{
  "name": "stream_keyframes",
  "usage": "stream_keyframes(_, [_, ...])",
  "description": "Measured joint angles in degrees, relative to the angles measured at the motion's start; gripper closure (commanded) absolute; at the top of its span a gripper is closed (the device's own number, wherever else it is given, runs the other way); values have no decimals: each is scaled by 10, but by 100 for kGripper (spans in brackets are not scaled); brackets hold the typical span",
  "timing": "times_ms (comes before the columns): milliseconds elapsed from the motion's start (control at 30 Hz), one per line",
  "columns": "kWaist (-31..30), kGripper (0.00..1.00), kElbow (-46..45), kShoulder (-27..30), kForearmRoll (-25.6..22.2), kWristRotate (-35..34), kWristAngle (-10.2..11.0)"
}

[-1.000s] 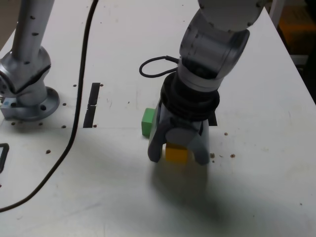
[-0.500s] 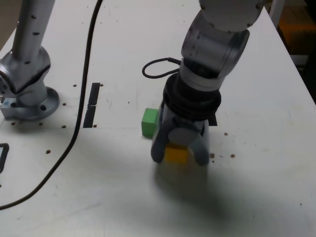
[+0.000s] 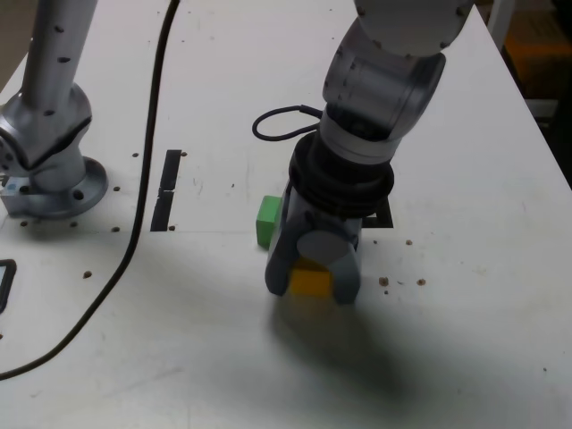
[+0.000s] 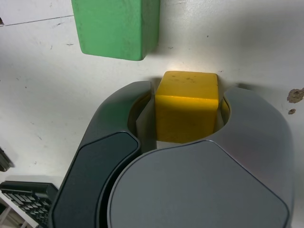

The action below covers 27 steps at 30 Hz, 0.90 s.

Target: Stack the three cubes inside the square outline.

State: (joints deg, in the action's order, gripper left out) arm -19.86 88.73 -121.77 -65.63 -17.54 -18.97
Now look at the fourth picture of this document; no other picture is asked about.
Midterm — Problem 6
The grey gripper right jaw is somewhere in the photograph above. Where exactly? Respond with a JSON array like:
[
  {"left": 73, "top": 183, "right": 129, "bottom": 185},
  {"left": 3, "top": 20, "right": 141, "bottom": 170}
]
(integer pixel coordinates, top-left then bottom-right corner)
[{"left": 106, "top": 86, "right": 296, "bottom": 228}]

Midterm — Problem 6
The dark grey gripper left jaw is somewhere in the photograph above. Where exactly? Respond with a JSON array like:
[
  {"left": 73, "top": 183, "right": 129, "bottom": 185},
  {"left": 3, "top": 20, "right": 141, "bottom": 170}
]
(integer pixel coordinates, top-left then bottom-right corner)
[{"left": 48, "top": 80, "right": 159, "bottom": 228}]

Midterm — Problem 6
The yellow cube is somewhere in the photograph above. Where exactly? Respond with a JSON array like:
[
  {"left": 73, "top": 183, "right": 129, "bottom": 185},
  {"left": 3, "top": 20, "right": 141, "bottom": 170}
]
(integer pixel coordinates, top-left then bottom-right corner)
[{"left": 154, "top": 70, "right": 219, "bottom": 144}]

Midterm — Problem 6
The green cube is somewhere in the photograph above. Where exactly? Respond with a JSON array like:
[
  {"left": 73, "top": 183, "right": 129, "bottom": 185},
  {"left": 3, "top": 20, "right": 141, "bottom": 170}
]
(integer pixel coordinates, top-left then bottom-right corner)
[{"left": 71, "top": 0, "right": 161, "bottom": 62}]

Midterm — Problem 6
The black keyboard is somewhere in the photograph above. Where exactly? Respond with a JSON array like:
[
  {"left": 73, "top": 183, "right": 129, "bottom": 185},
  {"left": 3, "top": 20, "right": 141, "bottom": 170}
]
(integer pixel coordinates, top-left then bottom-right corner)
[{"left": 0, "top": 180, "right": 59, "bottom": 228}]

